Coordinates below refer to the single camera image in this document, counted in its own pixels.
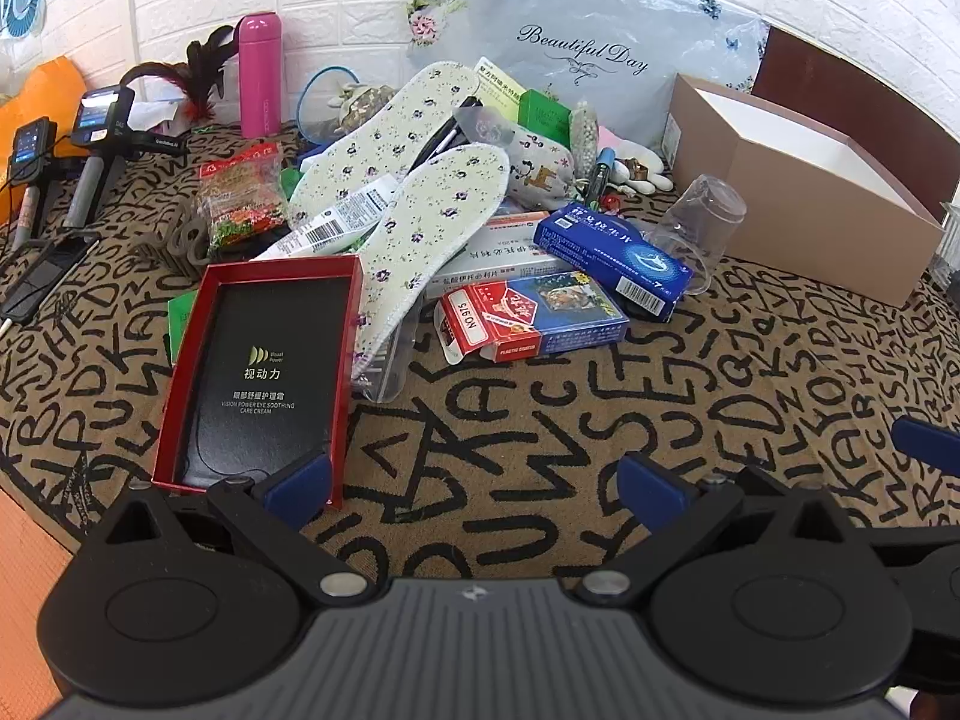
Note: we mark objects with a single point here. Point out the bag of beads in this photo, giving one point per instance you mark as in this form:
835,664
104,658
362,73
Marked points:
583,131

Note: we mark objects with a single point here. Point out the white and yellow medicine box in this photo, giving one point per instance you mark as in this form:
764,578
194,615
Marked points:
502,86

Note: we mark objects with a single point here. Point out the plush toy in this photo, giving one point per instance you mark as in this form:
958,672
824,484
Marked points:
649,176

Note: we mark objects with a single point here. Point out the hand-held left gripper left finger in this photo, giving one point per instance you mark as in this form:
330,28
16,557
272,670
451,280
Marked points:
300,481

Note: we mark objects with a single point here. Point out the handheld camera with screen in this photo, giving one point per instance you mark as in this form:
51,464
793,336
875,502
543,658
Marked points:
30,150
101,116

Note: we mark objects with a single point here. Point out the blue hoop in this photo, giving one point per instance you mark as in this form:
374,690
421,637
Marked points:
304,101

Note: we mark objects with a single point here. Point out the pink bottle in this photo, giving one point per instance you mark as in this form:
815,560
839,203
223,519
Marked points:
260,75

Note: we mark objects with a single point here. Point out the small clear zip bag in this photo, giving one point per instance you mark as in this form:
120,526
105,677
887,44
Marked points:
484,124

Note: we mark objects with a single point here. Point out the clear snack packet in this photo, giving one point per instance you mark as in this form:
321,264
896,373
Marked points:
240,202

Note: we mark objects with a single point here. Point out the brown cardboard box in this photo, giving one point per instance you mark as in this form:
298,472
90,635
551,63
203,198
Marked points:
810,225

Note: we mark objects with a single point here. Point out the blue medicine box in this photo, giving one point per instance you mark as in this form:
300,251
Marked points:
600,247

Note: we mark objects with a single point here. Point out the floral plastic bag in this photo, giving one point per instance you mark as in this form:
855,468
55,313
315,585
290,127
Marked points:
600,90

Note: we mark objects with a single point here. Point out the clear plastic tray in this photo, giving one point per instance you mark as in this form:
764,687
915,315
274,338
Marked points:
390,367

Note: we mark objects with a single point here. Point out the feather headband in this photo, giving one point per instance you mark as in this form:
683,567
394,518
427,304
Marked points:
206,60

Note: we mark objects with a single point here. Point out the red box with black insert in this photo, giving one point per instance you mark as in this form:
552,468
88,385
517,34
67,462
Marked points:
262,375

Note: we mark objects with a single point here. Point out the orange mat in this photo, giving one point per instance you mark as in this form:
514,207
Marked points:
30,577

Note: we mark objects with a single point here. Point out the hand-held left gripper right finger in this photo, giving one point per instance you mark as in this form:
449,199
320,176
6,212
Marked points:
651,491

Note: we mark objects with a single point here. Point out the cartoon print pouch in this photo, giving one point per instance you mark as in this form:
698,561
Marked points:
536,165

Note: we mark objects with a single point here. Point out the floral print insole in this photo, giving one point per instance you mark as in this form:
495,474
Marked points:
427,240
375,135

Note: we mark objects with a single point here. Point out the camouflage hat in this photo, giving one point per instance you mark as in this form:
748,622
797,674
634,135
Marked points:
367,105

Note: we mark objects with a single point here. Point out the white barcode label packet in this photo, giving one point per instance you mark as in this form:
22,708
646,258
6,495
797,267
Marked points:
330,221

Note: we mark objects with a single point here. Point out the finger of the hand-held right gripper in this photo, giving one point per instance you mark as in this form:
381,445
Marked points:
922,549
919,441

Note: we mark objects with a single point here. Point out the pink sticky note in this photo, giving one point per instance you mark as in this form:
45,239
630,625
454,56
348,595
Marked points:
609,139

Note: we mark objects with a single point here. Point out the dark brown board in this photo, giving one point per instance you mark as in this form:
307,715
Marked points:
862,82

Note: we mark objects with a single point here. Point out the blue capped marker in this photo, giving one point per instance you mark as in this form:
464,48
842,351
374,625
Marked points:
600,172

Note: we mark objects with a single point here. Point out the orange cushion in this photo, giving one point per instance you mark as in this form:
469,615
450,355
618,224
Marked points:
45,97

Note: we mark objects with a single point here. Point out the playing card box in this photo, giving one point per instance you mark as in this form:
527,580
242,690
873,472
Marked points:
525,315

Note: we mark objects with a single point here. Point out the black phone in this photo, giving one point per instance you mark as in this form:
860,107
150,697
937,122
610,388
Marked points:
45,270

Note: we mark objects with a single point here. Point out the clear plastic container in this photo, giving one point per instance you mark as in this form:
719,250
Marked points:
949,240

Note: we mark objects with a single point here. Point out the clear plastic cup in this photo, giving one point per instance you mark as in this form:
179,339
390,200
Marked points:
705,217

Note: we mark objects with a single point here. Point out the flat green box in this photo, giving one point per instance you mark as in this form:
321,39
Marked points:
180,322

